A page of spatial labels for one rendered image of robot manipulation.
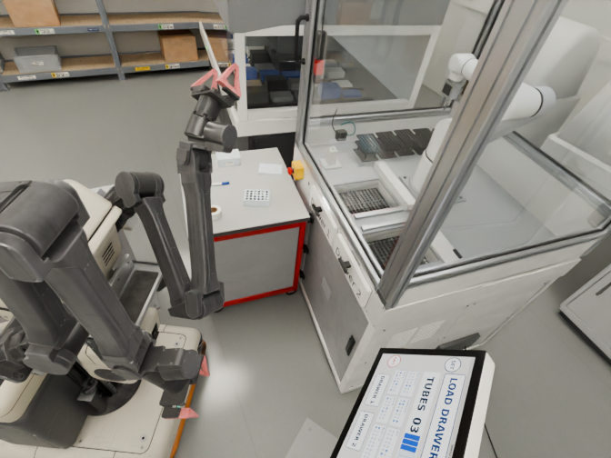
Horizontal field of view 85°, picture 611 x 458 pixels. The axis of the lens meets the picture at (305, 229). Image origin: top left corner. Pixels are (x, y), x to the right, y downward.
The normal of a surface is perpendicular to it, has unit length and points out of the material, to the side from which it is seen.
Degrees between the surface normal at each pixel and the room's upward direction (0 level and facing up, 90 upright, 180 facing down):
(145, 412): 0
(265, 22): 90
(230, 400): 0
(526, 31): 90
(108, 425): 0
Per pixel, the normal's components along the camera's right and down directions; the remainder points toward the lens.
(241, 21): 0.32, 0.71
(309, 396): 0.09, -0.68
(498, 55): -0.94, 0.17
